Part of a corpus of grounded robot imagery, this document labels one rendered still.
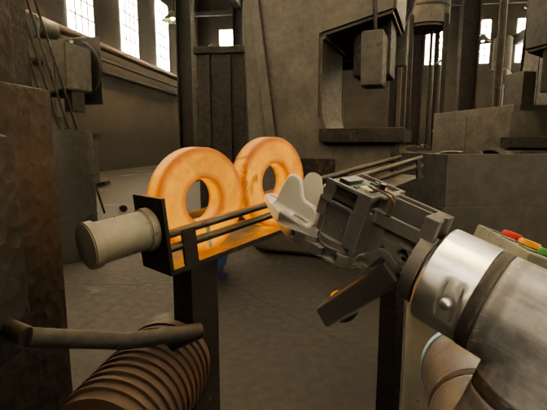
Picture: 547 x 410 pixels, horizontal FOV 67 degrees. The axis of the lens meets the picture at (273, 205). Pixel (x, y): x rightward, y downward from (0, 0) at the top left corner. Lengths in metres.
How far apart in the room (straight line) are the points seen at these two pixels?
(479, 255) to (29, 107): 0.61
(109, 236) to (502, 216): 2.02
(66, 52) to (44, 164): 7.55
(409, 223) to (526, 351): 0.14
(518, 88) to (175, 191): 3.59
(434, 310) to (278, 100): 2.59
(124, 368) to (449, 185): 1.82
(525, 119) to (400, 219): 3.60
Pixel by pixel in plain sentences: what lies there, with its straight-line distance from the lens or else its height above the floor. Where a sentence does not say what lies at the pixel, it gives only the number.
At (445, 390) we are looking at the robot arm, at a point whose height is 0.56.
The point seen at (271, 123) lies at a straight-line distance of 2.87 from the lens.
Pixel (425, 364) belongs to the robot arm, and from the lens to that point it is 0.55.
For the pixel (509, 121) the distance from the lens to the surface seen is 3.93.
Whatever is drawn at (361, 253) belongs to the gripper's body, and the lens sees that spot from 0.42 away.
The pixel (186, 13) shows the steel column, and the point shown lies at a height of 3.42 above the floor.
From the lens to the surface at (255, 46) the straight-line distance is 2.98.
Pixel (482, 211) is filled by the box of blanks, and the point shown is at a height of 0.47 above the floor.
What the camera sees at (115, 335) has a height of 0.57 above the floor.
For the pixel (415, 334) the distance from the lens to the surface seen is 0.83.
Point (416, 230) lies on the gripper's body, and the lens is 0.39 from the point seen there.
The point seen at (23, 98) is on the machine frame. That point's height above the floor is 0.85.
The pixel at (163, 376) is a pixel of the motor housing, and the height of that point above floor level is 0.52.
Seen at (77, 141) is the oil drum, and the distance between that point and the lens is 3.04.
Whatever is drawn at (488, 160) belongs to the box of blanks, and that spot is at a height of 0.71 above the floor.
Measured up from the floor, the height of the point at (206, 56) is 1.66.
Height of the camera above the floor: 0.79
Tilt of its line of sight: 8 degrees down
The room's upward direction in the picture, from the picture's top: straight up
